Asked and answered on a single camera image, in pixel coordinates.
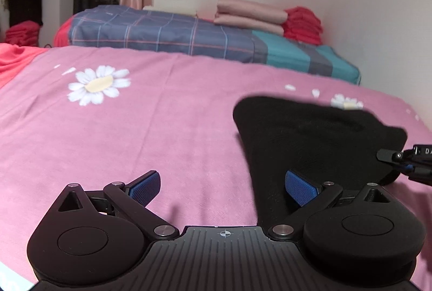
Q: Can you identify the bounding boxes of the black pants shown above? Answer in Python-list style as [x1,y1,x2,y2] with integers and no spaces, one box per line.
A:
[233,96,407,229]

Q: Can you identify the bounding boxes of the pink floral bed sheet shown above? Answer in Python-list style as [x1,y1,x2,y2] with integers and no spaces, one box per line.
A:
[1,44,431,290]

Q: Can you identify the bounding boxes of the teal grey striped quilt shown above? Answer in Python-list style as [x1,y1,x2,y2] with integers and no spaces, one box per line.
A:
[252,31,361,85]

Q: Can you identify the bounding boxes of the blue plaid folded quilt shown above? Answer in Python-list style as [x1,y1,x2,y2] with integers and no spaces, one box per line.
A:
[68,5,268,64]

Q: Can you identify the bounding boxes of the red folded blanket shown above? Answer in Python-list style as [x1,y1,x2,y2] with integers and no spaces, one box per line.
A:
[282,6,323,46]

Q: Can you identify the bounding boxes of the pink folded blanket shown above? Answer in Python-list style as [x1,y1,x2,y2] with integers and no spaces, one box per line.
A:
[213,0,288,36]

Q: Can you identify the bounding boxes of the red clothes pile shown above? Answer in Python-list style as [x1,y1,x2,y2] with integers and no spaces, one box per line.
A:
[4,20,41,46]

